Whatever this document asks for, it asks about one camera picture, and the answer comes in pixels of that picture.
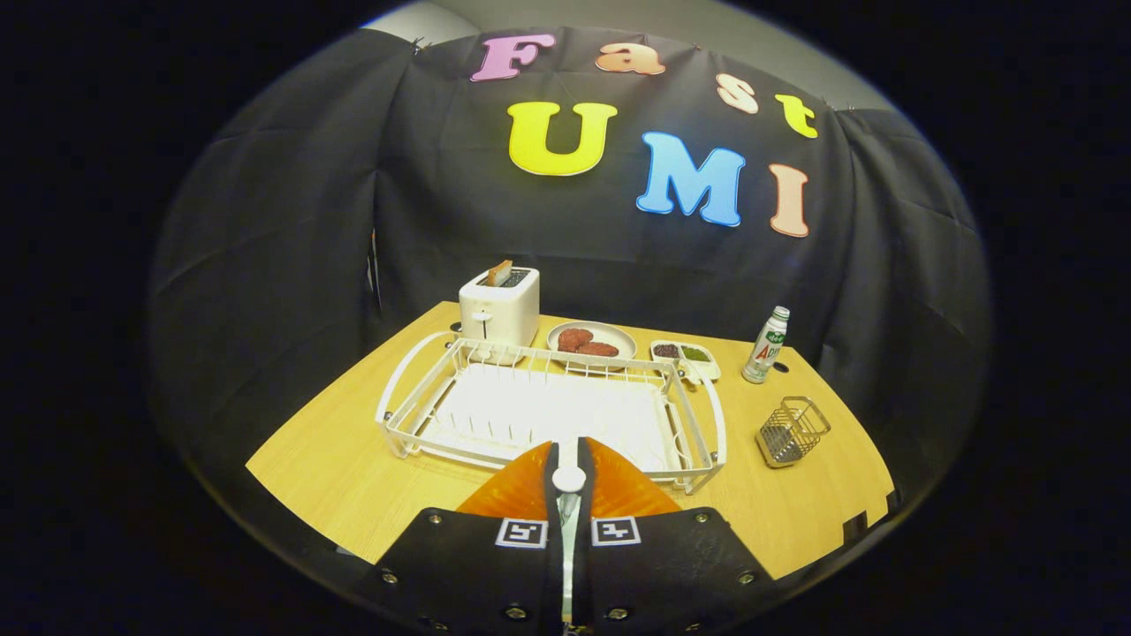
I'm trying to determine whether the metal wire basket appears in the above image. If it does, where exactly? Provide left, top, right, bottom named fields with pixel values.
left=755, top=396, right=832, bottom=469

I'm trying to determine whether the spoon with blue checkered handle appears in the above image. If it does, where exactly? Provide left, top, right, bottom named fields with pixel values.
left=551, top=466, right=588, bottom=624

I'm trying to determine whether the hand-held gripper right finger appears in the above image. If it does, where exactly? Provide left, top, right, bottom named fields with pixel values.
left=574, top=436, right=783, bottom=636

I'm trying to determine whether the white toaster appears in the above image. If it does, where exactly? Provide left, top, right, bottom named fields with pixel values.
left=459, top=267, right=541, bottom=348

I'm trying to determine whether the round beige food plate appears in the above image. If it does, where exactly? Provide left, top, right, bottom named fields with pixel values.
left=546, top=321, right=638, bottom=369

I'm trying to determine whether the white green-label drink bottle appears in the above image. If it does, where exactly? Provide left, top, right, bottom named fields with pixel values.
left=742, top=306, right=791, bottom=385

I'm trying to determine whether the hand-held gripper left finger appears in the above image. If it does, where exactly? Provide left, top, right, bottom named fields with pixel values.
left=358, top=439, right=566, bottom=636

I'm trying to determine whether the black backdrop cloth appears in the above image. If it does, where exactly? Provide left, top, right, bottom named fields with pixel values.
left=146, top=26, right=991, bottom=531

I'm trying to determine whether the white compartment snack tray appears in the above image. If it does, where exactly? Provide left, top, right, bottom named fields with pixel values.
left=650, top=340, right=722, bottom=382

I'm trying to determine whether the white wire dish rack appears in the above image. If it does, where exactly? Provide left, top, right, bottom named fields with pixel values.
left=376, top=331, right=728, bottom=496

